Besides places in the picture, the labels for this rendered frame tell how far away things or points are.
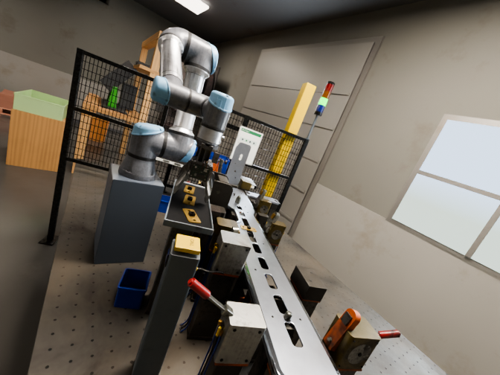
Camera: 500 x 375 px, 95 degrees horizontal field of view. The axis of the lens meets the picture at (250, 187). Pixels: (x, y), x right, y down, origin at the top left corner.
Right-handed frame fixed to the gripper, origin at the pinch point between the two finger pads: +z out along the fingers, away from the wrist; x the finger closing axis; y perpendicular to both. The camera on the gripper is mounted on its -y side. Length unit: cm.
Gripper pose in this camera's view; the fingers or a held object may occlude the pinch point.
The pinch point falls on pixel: (190, 196)
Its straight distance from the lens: 82.9
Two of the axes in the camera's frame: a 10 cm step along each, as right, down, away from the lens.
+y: 1.5, 3.1, -9.4
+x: 9.3, 2.9, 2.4
